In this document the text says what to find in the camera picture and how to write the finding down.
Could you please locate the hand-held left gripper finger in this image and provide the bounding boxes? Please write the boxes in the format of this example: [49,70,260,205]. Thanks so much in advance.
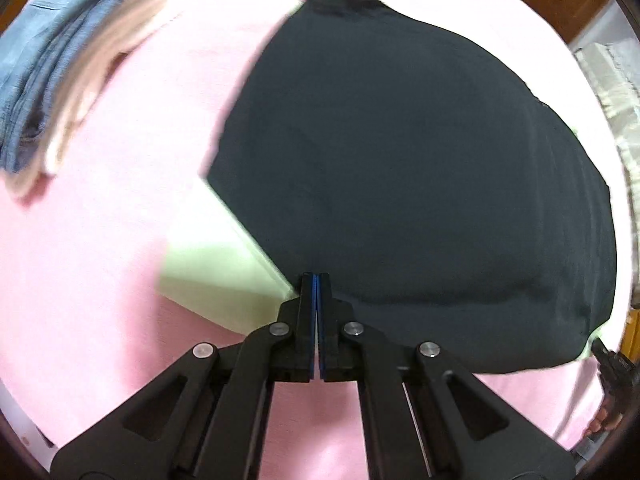
[50,273,318,480]
[318,273,576,480]

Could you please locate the green and black hooded jacket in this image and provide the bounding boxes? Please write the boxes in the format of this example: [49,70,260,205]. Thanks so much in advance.
[157,0,618,376]

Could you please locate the folded cream clothes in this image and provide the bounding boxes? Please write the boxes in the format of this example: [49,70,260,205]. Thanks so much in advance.
[5,0,201,201]

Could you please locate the person's right hand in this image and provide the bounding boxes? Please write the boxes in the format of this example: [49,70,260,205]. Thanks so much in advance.
[585,407,623,436]

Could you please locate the pink bed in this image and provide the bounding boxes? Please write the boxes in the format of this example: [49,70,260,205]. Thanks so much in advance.
[0,0,631,456]

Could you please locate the cloth-covered furniture with lace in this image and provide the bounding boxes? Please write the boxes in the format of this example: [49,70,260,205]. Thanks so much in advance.
[572,40,640,196]

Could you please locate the folded blue jeans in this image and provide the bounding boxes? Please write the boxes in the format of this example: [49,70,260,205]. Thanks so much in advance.
[0,0,166,171]

